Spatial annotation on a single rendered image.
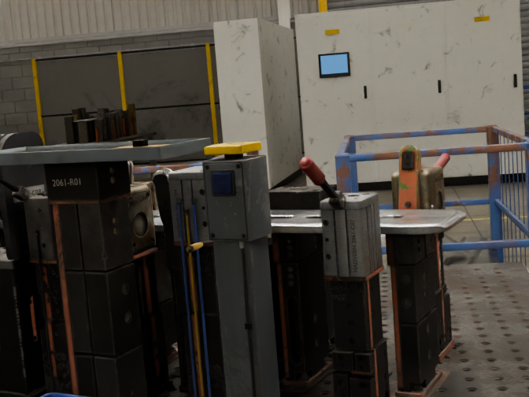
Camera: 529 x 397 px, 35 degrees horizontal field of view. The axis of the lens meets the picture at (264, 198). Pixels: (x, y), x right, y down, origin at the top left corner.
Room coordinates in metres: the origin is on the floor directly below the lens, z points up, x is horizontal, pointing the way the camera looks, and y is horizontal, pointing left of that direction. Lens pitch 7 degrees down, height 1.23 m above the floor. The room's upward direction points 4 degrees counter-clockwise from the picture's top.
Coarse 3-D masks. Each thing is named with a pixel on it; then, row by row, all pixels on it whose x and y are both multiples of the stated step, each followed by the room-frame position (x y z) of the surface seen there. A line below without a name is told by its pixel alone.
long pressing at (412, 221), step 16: (160, 224) 1.53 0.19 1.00; (272, 224) 1.42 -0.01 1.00; (288, 224) 1.41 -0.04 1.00; (304, 224) 1.40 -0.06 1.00; (320, 224) 1.38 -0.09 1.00; (384, 224) 1.33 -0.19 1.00; (400, 224) 1.32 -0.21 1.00; (416, 224) 1.31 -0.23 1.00; (432, 224) 1.30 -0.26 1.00; (448, 224) 1.33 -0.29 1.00
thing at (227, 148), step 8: (216, 144) 1.19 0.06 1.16; (224, 144) 1.17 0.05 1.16; (232, 144) 1.16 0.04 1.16; (240, 144) 1.15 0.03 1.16; (248, 144) 1.15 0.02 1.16; (256, 144) 1.17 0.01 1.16; (208, 152) 1.16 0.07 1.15; (216, 152) 1.15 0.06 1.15; (224, 152) 1.15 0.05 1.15; (232, 152) 1.14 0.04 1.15; (240, 152) 1.14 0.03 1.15
